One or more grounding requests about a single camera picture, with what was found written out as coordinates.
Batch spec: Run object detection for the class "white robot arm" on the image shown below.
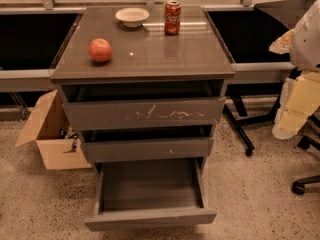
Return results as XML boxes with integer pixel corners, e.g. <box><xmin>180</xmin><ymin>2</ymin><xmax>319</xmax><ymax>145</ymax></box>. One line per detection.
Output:
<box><xmin>269</xmin><ymin>1</ymin><xmax>320</xmax><ymax>139</ymax></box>

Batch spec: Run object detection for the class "grey top drawer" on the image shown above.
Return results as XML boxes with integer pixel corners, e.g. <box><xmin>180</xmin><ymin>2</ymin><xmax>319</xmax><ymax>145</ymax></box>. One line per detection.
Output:
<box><xmin>62</xmin><ymin>80</ymin><xmax>225</xmax><ymax>130</ymax></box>

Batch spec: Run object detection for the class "grey drawer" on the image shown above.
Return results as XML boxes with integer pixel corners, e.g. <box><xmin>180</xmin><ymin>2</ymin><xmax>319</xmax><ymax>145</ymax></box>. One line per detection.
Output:
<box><xmin>85</xmin><ymin>158</ymin><xmax>216</xmax><ymax>231</ymax></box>
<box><xmin>62</xmin><ymin>80</ymin><xmax>225</xmax><ymax>130</ymax></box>
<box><xmin>81</xmin><ymin>125</ymin><xmax>214</xmax><ymax>163</ymax></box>

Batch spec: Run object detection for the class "white bowl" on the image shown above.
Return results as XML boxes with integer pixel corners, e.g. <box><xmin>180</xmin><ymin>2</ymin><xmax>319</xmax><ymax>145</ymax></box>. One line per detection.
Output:
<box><xmin>115</xmin><ymin>8</ymin><xmax>149</xmax><ymax>28</ymax></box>

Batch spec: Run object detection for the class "black rolling stand table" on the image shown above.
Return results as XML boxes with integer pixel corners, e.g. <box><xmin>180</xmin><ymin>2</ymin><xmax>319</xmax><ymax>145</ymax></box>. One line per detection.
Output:
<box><xmin>223</xmin><ymin>0</ymin><xmax>320</xmax><ymax>157</ymax></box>

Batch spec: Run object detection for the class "grey bottom drawer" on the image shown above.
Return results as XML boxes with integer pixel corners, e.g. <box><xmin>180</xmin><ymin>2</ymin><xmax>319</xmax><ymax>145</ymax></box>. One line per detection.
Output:
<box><xmin>85</xmin><ymin>158</ymin><xmax>216</xmax><ymax>231</ymax></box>

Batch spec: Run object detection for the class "grey middle drawer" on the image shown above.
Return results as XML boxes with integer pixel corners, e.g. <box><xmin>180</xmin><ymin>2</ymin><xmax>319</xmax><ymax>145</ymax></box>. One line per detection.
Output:
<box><xmin>81</xmin><ymin>125</ymin><xmax>214</xmax><ymax>163</ymax></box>

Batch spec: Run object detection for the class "red cola can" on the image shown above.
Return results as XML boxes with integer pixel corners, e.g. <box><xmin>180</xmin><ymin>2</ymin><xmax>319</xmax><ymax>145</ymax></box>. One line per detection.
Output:
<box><xmin>164</xmin><ymin>0</ymin><xmax>181</xmax><ymax>35</ymax></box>

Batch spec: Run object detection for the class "open cardboard box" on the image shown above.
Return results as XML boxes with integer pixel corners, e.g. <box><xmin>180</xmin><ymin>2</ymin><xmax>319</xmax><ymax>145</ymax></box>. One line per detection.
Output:
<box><xmin>16</xmin><ymin>90</ymin><xmax>91</xmax><ymax>170</ymax></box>

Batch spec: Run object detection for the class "red apple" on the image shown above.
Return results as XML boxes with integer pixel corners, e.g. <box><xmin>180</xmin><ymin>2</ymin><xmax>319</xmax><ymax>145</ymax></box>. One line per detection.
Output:
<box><xmin>88</xmin><ymin>38</ymin><xmax>112</xmax><ymax>63</ymax></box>

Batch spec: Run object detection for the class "black office chair base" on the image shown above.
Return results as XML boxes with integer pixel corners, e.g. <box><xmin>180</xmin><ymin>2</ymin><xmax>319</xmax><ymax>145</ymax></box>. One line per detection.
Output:
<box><xmin>291</xmin><ymin>113</ymin><xmax>320</xmax><ymax>196</ymax></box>

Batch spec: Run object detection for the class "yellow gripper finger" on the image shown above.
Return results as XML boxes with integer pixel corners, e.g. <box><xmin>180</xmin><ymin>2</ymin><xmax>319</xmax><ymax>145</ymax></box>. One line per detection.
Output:
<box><xmin>269</xmin><ymin>29</ymin><xmax>294</xmax><ymax>54</ymax></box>
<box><xmin>272</xmin><ymin>72</ymin><xmax>320</xmax><ymax>140</ymax></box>

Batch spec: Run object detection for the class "grey drawer cabinet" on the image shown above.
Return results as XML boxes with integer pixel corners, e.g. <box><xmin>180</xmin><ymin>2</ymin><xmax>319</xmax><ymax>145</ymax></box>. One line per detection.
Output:
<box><xmin>49</xmin><ymin>5</ymin><xmax>236</xmax><ymax>167</ymax></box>

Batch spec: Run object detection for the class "grey window sill rail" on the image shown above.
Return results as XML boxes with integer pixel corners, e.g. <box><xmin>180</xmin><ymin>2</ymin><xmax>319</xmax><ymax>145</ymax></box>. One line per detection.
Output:
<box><xmin>0</xmin><ymin>62</ymin><xmax>294</xmax><ymax>92</ymax></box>

